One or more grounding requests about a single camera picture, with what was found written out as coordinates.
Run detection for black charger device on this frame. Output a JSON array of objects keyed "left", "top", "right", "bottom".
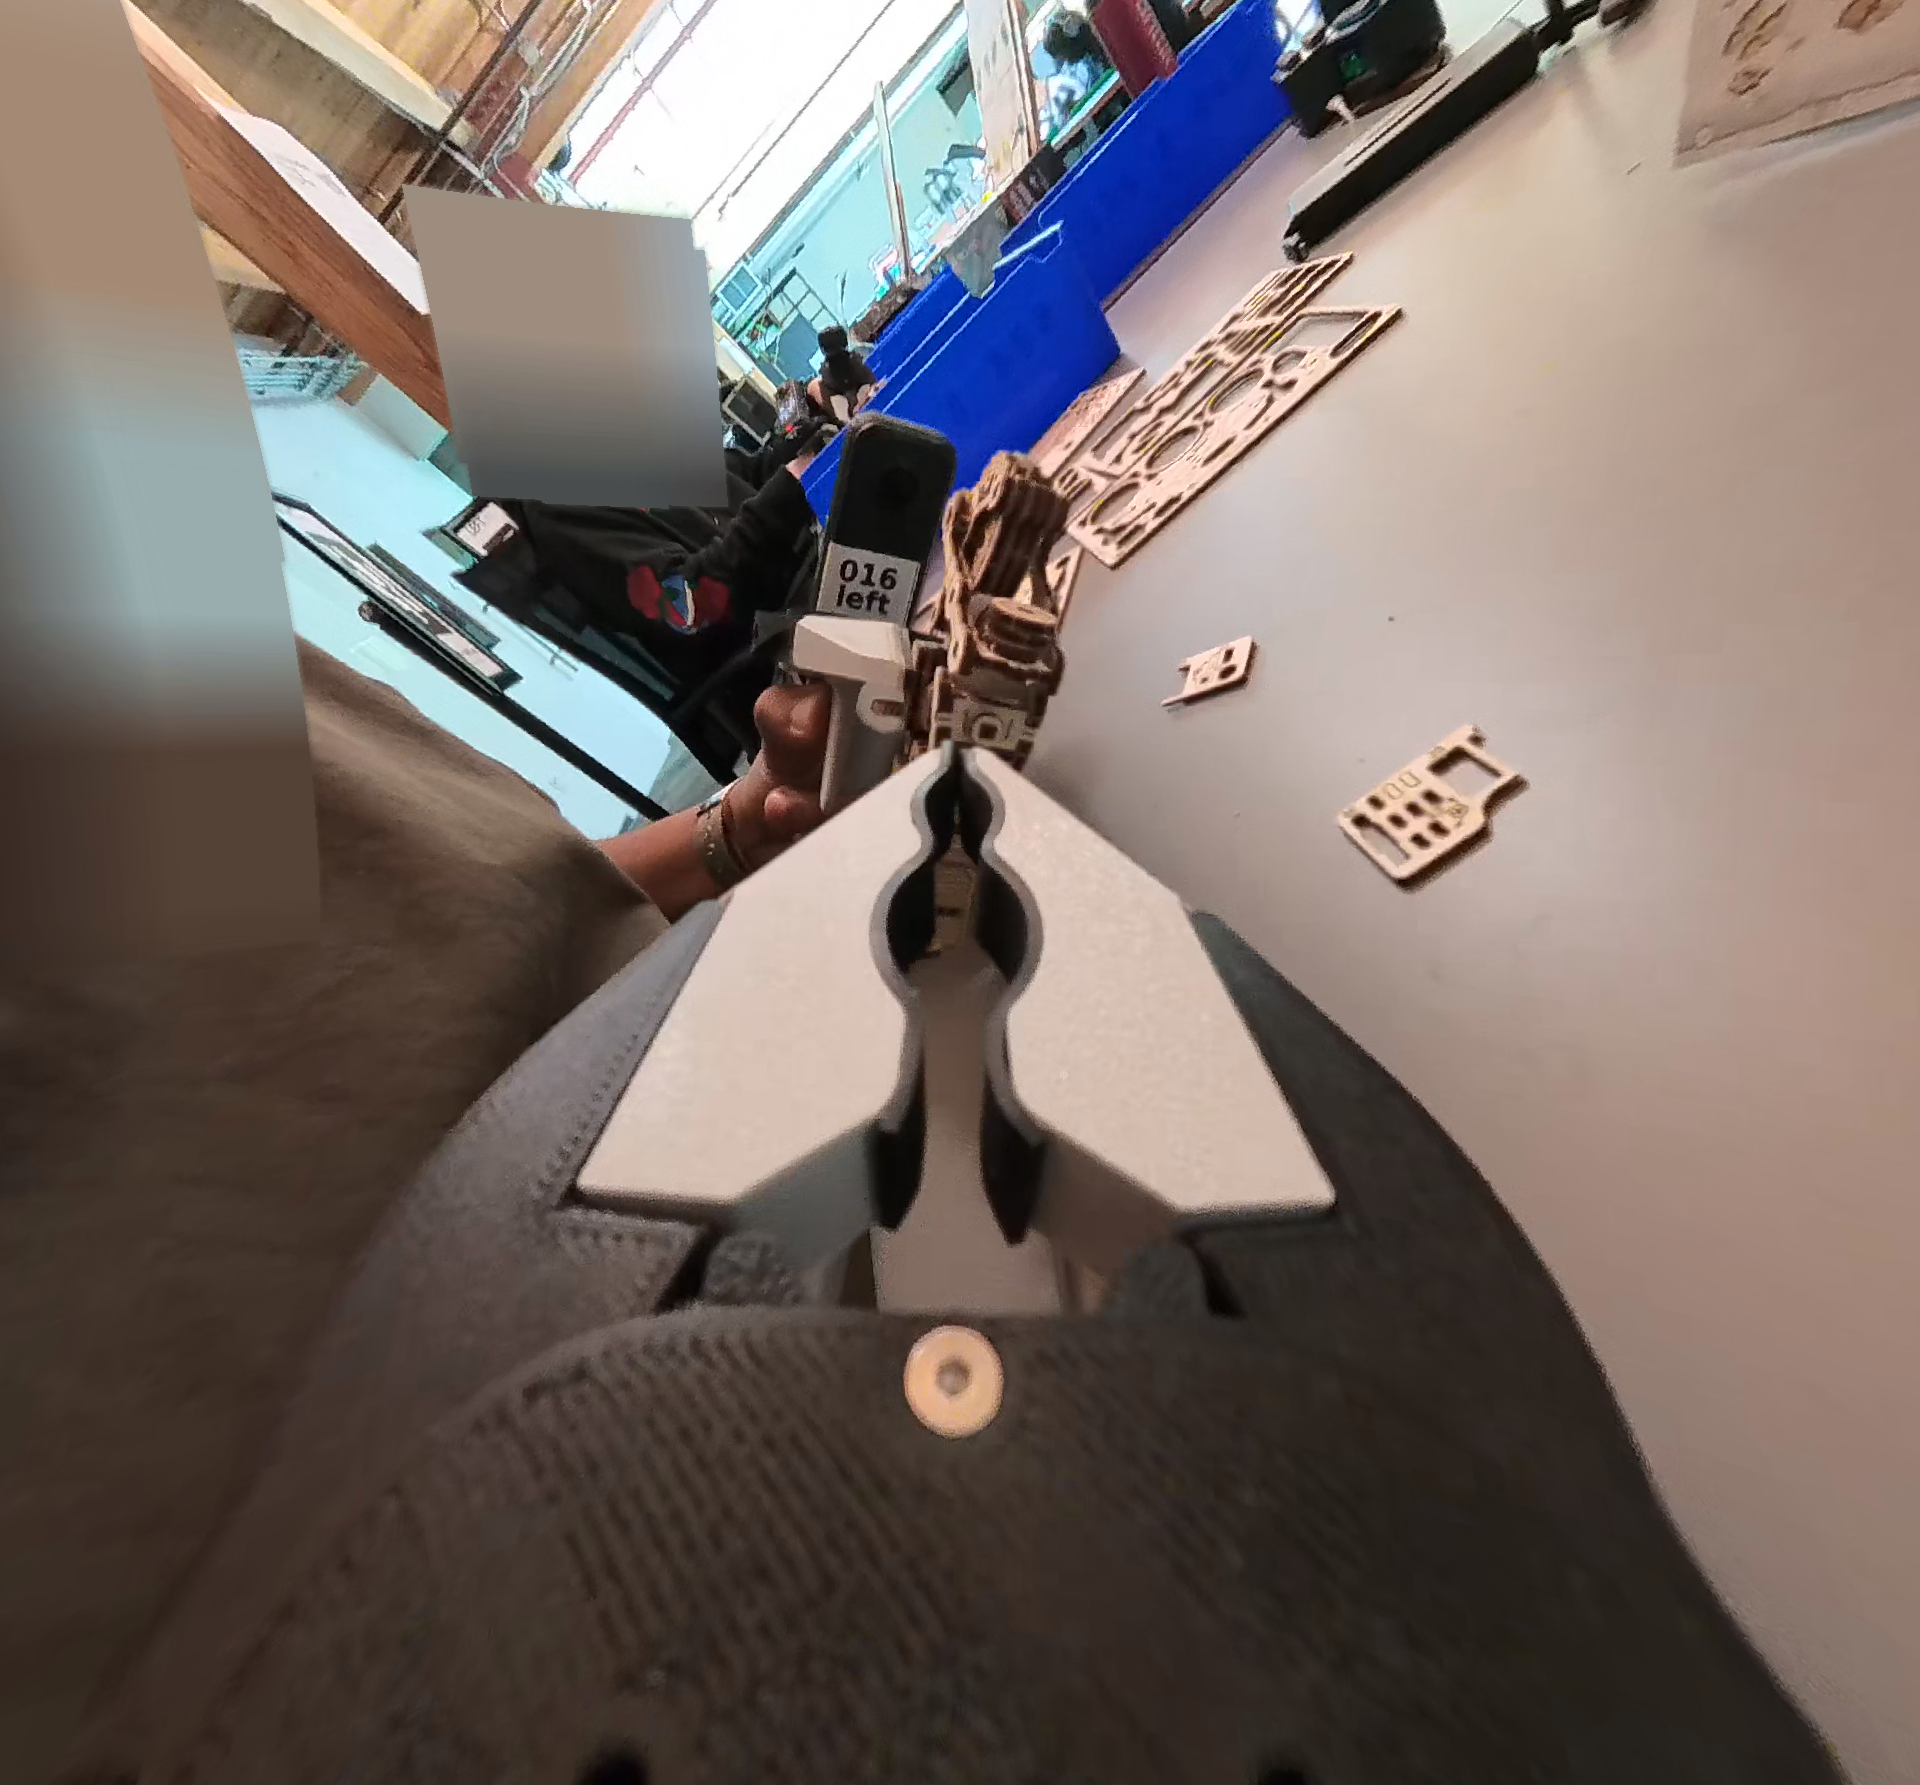
[{"left": 1274, "top": 0, "right": 1448, "bottom": 138}]

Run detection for person's left forearm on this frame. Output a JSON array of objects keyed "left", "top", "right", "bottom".
[{"left": 592, "top": 824, "right": 736, "bottom": 919}]

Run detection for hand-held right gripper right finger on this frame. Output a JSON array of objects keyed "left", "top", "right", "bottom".
[{"left": 959, "top": 743, "right": 1340, "bottom": 1245}]

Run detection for person's brown sweater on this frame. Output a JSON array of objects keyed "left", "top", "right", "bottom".
[{"left": 0, "top": 637, "right": 668, "bottom": 1785}]

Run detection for engraved wooden puzzle sheet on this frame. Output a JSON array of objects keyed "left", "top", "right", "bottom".
[{"left": 1028, "top": 366, "right": 1150, "bottom": 480}]

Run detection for wooden puzzle model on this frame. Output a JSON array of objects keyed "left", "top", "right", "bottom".
[{"left": 896, "top": 452, "right": 1079, "bottom": 962}]

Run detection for black flat bar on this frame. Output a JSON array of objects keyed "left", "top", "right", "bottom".
[{"left": 1284, "top": 15, "right": 1548, "bottom": 264}]

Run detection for black framed board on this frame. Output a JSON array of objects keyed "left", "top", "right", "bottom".
[{"left": 277, "top": 495, "right": 519, "bottom": 692}]

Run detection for grey desk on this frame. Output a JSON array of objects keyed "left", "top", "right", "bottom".
[{"left": 1035, "top": 0, "right": 1920, "bottom": 1785}]

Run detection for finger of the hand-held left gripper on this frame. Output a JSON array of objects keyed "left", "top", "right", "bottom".
[{"left": 790, "top": 612, "right": 920, "bottom": 838}]

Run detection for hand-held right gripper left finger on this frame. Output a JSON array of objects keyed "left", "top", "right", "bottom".
[{"left": 574, "top": 743, "right": 965, "bottom": 1238}]

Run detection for upright plywood board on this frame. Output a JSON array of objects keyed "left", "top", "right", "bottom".
[{"left": 959, "top": 0, "right": 1043, "bottom": 150}]

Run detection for wooden puzzle frame offcut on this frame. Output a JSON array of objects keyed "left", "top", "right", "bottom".
[{"left": 1337, "top": 723, "right": 1530, "bottom": 887}]

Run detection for person's left hand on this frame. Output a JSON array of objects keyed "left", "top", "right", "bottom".
[{"left": 746, "top": 682, "right": 829, "bottom": 901}]

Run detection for small square wooden puzzle piece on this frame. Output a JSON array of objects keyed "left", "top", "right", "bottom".
[{"left": 1162, "top": 635, "right": 1258, "bottom": 706}]

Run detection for printed instruction sheet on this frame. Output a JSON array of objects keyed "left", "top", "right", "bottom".
[{"left": 1671, "top": 0, "right": 1920, "bottom": 167}]

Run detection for large wooden puzzle sheet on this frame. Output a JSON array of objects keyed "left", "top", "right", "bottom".
[{"left": 1068, "top": 253, "right": 1405, "bottom": 568}]

